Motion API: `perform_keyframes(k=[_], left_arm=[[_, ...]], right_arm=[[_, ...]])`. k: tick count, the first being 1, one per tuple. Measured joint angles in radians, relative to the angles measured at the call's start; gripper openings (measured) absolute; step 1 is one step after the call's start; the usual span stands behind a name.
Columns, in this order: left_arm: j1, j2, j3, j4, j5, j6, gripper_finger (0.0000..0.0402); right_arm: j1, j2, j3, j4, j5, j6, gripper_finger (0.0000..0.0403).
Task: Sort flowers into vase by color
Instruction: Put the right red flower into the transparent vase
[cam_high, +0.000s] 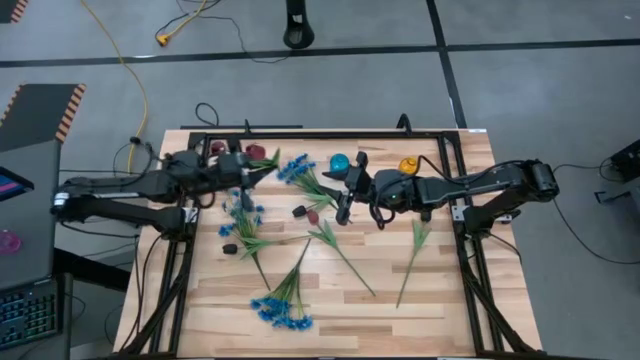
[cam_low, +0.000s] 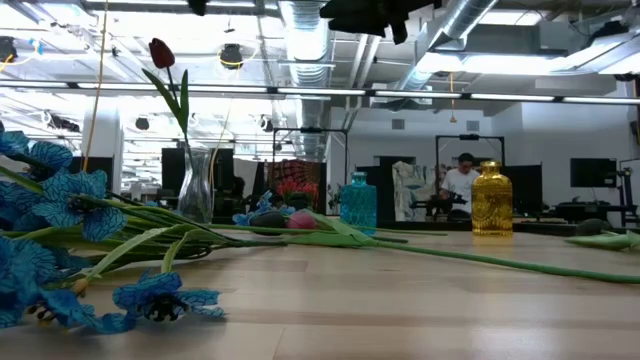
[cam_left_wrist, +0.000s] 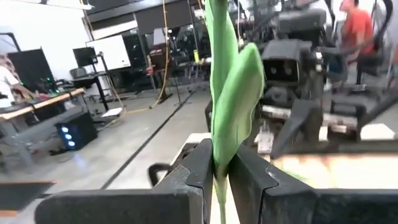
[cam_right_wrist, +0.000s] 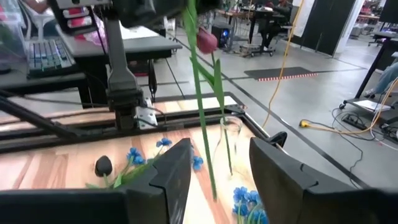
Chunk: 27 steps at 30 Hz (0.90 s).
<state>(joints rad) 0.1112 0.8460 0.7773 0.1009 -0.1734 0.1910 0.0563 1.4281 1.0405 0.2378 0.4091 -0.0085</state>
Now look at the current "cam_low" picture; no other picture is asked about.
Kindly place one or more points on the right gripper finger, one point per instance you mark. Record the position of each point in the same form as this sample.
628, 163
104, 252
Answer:
360, 7
365, 26

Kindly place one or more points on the red artificial tulip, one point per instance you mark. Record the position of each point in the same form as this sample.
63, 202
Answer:
161, 52
301, 221

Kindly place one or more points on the red background flowers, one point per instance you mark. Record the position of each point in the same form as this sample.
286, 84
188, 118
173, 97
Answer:
297, 187

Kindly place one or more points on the blue glass vase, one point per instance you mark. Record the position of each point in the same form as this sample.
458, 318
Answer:
358, 205

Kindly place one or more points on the clear glass vase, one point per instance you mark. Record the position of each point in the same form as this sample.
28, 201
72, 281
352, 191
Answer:
196, 200

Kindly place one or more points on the yellow glass vase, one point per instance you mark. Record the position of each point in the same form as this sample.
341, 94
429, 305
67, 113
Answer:
492, 200

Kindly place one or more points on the black ceiling dome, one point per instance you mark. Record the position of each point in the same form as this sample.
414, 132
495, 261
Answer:
231, 55

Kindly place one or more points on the long ceiling light bar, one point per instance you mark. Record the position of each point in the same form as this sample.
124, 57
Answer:
320, 91

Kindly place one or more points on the red patterned cloth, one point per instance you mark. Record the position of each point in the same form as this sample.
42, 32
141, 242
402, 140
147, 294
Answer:
295, 169

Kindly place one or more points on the black partition panel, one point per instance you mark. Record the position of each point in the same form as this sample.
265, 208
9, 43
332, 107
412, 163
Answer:
172, 170
97, 167

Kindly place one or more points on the white teal patterned cloth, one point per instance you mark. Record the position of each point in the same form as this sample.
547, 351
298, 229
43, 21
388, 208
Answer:
412, 190

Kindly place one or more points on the person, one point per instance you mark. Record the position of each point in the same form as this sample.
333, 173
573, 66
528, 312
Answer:
460, 185

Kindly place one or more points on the black monitor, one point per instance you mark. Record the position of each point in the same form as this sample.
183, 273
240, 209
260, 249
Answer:
593, 172

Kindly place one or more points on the dark office desk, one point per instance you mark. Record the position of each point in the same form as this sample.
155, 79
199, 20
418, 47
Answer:
595, 210

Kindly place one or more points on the narrow silver ceiling duct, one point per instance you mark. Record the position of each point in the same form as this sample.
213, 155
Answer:
450, 30

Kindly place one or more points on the wide silver ceiling duct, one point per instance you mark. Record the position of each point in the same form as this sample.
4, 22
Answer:
305, 75

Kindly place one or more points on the black background station frame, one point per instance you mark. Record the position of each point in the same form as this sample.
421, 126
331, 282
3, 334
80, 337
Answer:
470, 136

